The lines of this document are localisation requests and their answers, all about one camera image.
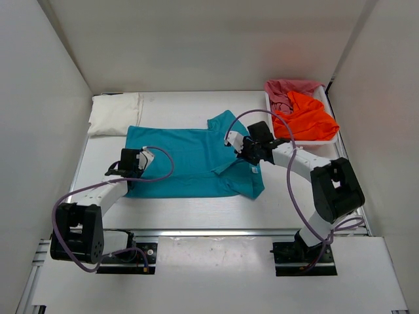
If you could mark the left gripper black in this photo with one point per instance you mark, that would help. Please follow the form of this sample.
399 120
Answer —
139 171

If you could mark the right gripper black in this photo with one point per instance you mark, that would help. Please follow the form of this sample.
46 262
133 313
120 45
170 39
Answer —
243 155

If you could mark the white t shirt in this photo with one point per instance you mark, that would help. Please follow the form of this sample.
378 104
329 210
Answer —
113 114

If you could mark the teal polo shirt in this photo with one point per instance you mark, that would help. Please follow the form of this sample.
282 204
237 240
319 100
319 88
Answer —
194 163

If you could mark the orange shirt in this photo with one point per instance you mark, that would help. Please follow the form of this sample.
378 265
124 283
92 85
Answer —
309 121

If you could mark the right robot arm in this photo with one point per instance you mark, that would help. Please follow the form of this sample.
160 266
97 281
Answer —
336 191

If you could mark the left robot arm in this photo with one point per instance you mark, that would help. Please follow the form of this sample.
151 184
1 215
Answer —
78 233

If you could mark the pink shirt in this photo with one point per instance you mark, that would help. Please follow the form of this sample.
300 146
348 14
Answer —
277 90

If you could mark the white laundry basket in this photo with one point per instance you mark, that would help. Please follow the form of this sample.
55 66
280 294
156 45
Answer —
280 128

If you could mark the white front cover board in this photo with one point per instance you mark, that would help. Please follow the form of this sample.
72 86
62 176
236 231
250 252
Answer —
228 275

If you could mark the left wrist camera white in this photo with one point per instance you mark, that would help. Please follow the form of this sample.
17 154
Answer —
145 158

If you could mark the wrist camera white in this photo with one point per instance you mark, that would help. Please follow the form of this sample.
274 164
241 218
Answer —
237 141
145 158

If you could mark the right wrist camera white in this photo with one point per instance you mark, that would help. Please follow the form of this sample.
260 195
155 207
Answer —
237 141

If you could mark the aluminium frame rail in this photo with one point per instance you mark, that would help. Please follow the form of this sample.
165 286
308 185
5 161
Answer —
264 232

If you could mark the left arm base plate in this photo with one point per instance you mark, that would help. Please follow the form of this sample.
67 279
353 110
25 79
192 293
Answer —
132 263

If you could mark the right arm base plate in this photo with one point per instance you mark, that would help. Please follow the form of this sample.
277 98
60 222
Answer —
291 260

